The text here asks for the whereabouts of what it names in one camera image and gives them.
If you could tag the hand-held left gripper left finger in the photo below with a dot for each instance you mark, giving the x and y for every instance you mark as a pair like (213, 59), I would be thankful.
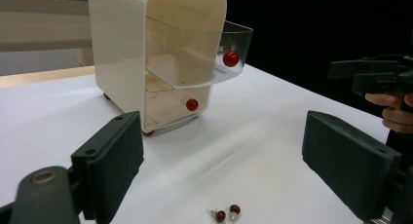
(110, 159)

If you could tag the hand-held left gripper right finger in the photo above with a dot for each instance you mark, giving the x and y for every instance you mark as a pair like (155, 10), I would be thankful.
(347, 159)

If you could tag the cream jewelry box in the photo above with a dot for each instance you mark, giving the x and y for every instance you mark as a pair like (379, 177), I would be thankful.
(120, 48)

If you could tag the red bead earring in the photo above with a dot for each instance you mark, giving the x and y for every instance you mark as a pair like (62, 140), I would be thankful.
(220, 216)
(234, 210)

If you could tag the clear drawer with red knob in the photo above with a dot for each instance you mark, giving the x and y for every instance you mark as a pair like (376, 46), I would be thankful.
(172, 108)
(198, 68)

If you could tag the light wooden board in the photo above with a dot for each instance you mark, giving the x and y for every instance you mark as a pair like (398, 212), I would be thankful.
(39, 76)

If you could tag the beige furniture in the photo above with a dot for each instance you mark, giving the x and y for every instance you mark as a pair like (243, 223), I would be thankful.
(42, 22)

